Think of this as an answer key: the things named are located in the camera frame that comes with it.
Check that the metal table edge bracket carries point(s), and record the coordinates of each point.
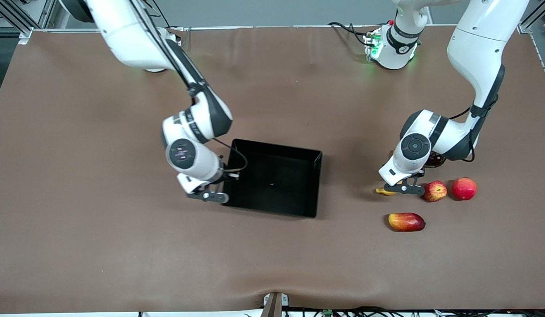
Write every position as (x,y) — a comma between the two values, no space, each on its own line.
(274,306)

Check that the red yellow mango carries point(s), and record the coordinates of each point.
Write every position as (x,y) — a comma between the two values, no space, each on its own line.
(406,222)

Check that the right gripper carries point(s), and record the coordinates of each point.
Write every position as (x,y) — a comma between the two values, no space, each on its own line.
(224,178)

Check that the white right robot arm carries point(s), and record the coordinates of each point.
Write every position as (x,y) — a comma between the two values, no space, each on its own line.
(122,35)

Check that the yellow banana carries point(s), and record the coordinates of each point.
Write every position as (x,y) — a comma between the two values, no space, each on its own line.
(384,192)

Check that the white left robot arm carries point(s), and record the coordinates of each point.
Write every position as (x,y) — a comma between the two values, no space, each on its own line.
(479,53)

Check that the aluminium frame profile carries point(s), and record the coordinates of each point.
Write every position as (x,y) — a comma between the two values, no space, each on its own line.
(21,24)
(534,15)

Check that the brown table cover mat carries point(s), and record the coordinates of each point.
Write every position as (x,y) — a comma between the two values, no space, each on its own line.
(78,220)

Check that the dark purple plum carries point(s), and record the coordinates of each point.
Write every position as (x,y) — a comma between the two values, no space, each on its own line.
(436,160)

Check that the small red yellow apple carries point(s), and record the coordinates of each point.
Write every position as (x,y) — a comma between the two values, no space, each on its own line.
(435,191)

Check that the round red apple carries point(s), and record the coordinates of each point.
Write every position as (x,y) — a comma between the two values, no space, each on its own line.
(464,189)

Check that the black plastic tray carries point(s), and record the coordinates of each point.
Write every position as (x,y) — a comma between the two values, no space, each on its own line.
(276,193)

